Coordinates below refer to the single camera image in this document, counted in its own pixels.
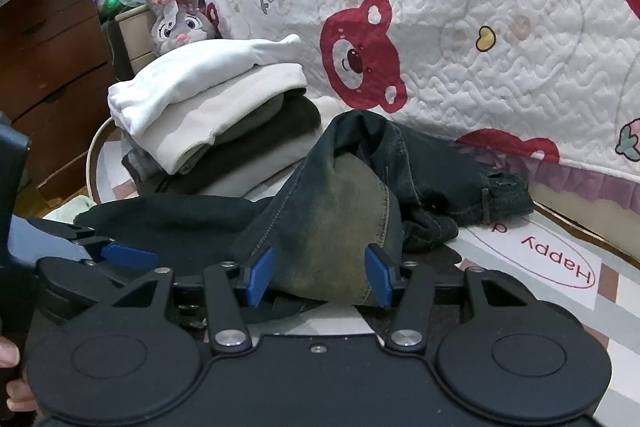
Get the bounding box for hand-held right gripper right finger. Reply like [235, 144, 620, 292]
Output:
[364, 245, 543, 354]

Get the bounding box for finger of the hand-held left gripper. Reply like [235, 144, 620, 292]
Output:
[98, 242, 158, 265]

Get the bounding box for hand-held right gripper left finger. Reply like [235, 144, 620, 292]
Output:
[109, 246, 276, 355]

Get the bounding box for dark green frayed trousers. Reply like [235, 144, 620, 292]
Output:
[74, 109, 536, 313]

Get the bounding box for person's left hand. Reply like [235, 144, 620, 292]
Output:
[0, 339, 38, 414]

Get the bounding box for pale green cloth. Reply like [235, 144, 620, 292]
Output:
[47, 197, 97, 224]

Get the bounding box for white curved rim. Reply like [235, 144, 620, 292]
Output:
[86, 112, 132, 208]

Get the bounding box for brown wooden drawer cabinet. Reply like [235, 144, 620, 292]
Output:
[0, 0, 119, 200]

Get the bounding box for cream folded garment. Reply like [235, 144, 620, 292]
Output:
[145, 64, 309, 176]

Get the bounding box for checkered printed floor mat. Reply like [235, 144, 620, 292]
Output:
[92, 142, 640, 427]

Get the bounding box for white folded garment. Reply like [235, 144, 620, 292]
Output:
[107, 34, 304, 134]

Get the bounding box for beige storage box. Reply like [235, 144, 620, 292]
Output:
[116, 4, 162, 76]

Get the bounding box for beige bed base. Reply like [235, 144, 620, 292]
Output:
[529, 194, 640, 254]

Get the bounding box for grey plush rabbit toy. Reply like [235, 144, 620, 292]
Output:
[140, 0, 217, 56]

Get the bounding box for white red bear quilt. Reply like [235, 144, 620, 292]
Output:
[197, 0, 640, 219]

